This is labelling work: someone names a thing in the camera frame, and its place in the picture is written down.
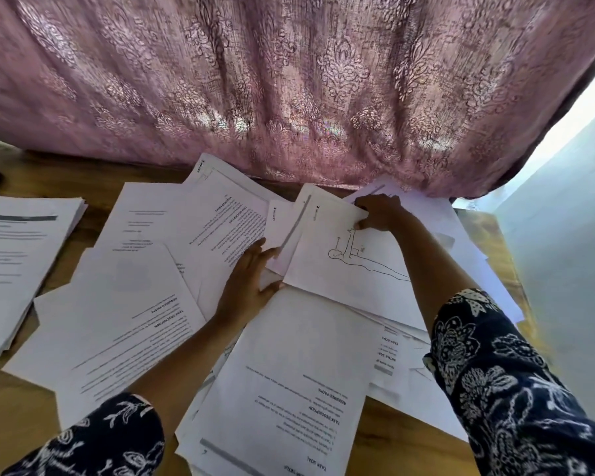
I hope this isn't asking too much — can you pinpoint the person's left hand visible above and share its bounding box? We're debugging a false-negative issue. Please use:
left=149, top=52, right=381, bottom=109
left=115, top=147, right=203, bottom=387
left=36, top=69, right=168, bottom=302
left=214, top=237, right=282, bottom=335

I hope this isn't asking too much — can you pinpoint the person's right hand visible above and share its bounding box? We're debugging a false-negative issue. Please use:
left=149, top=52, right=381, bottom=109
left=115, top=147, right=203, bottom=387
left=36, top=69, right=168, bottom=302
left=353, top=193, right=412, bottom=237

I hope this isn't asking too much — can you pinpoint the person's right forearm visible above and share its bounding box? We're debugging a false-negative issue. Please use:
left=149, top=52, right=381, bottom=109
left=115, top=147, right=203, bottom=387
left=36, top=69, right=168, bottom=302
left=389, top=215, right=483, bottom=335

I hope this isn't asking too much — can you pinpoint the person's left forearm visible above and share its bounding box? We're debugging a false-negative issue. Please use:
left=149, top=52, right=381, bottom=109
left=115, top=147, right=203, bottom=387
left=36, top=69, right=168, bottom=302
left=122, top=312, right=247, bottom=434

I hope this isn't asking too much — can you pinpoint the pink patterned curtain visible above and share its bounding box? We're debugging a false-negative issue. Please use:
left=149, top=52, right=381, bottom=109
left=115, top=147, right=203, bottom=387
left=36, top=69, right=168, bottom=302
left=0, top=0, right=595, bottom=200

